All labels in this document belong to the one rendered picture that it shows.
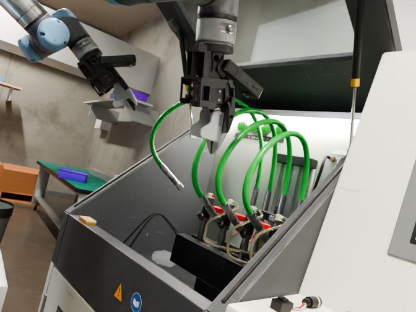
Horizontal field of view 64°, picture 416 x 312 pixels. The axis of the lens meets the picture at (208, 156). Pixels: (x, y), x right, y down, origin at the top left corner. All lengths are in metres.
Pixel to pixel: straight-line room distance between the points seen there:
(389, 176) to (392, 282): 0.20
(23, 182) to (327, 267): 5.52
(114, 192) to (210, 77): 0.63
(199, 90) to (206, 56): 0.07
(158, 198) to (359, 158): 0.73
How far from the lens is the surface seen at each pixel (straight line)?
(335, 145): 1.10
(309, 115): 1.14
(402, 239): 0.71
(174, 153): 1.26
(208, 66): 0.64
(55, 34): 0.99
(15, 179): 5.96
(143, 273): 0.75
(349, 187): 0.77
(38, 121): 7.08
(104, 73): 1.10
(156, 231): 1.29
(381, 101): 0.85
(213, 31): 0.64
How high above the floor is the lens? 1.17
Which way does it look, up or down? 3 degrees up
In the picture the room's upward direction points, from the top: 14 degrees clockwise
